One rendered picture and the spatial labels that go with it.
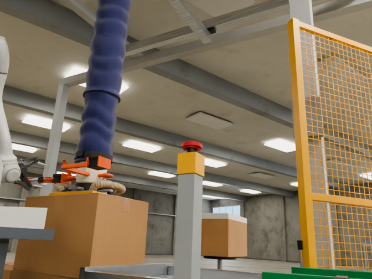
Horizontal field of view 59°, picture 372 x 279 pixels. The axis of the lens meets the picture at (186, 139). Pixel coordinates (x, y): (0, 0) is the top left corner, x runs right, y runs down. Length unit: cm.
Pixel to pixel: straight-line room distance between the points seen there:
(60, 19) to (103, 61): 321
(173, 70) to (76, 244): 467
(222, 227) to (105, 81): 184
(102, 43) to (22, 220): 128
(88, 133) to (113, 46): 61
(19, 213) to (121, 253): 63
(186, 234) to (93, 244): 75
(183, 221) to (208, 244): 231
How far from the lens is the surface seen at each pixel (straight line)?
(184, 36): 413
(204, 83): 645
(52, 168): 536
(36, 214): 144
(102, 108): 209
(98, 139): 202
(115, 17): 241
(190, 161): 105
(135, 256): 192
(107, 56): 224
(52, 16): 534
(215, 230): 331
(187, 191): 103
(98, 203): 170
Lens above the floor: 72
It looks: 18 degrees up
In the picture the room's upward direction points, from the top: 2 degrees clockwise
